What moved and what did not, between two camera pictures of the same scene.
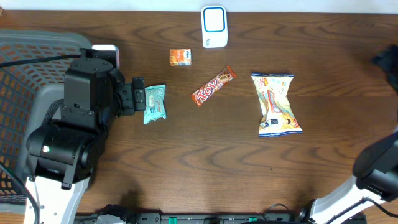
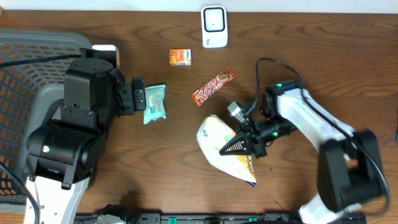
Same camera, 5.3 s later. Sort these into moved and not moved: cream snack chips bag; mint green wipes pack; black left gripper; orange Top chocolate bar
Moved: cream snack chips bag
Not moved: mint green wipes pack; black left gripper; orange Top chocolate bar
